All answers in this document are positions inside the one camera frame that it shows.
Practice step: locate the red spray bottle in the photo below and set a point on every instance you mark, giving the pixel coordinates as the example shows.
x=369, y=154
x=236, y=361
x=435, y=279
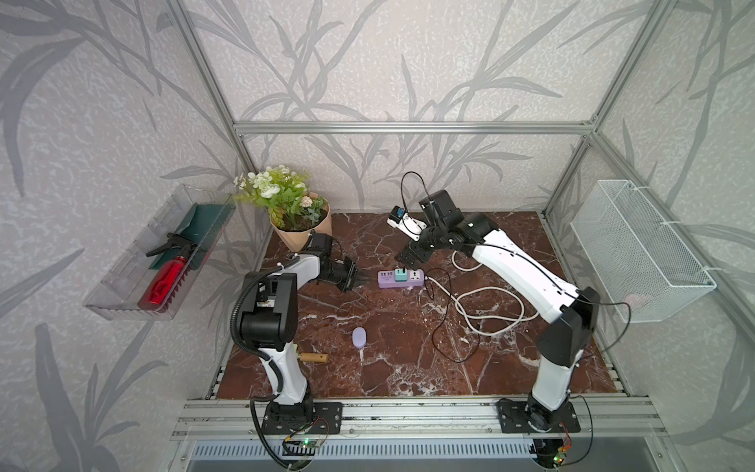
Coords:
x=164, y=282

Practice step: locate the artificial white flower plant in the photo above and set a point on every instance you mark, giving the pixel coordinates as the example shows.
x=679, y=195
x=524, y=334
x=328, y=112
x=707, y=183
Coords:
x=286, y=196

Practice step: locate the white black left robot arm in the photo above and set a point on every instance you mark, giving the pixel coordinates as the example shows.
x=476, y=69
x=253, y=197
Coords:
x=264, y=319

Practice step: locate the green garden fork wooden handle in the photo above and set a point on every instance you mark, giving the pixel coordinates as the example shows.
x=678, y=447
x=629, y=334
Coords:
x=317, y=358

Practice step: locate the clear plastic wall bin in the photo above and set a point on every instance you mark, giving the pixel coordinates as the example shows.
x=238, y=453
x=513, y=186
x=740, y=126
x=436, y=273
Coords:
x=150, y=281

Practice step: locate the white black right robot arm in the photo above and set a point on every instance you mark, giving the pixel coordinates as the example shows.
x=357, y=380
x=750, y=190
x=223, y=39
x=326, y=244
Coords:
x=571, y=313

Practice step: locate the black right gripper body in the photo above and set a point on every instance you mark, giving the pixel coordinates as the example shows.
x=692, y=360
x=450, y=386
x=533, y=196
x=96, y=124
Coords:
x=437, y=235

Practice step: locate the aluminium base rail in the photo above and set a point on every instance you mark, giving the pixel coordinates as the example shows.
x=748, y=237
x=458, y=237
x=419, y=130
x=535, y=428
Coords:
x=445, y=417

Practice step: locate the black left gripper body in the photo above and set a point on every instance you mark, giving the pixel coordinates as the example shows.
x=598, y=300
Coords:
x=340, y=273

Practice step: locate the white wire mesh basket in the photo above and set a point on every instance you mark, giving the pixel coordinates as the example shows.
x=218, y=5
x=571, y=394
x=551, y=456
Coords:
x=647, y=271

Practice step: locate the teal usb charger plug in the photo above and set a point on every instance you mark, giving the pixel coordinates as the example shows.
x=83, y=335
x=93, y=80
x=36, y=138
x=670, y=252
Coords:
x=400, y=275

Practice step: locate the purple power strip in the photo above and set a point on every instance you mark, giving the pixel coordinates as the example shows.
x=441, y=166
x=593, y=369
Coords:
x=385, y=279

